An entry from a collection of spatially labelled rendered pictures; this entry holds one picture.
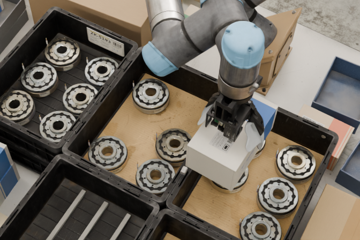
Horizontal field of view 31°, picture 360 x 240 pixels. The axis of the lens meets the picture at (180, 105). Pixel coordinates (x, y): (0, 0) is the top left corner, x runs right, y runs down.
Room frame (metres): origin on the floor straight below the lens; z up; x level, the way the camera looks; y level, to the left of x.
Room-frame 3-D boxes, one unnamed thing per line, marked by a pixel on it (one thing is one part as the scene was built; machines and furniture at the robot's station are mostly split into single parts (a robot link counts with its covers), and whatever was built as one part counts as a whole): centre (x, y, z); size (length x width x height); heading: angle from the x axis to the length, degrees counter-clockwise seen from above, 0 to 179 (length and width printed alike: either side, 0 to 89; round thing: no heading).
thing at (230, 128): (0.75, -0.11, 1.25); 0.09 x 0.08 x 0.12; 150
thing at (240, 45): (0.76, -0.11, 1.41); 0.09 x 0.08 x 0.11; 17
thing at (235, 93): (0.75, -0.11, 1.33); 0.08 x 0.08 x 0.05
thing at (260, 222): (0.65, -0.21, 0.86); 0.05 x 0.05 x 0.01
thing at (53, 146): (1.06, 0.34, 0.92); 0.40 x 0.30 x 0.02; 153
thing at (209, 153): (0.78, -0.12, 1.10); 0.20 x 0.12 x 0.09; 150
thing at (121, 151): (0.85, 0.18, 0.86); 0.10 x 0.10 x 0.01
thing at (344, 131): (1.01, -0.41, 0.74); 0.16 x 0.12 x 0.07; 61
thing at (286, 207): (0.75, -0.26, 0.86); 0.10 x 0.10 x 0.01
